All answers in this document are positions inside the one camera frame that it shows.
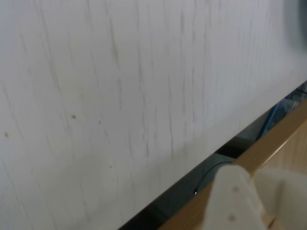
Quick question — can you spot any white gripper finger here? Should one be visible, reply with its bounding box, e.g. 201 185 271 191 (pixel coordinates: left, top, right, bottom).
203 164 267 230
251 168 307 230

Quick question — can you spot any thin black cable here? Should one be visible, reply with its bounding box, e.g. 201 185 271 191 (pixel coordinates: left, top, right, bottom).
194 161 233 195

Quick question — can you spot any blue metal post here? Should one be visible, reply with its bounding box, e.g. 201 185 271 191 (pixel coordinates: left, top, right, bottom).
257 106 280 142

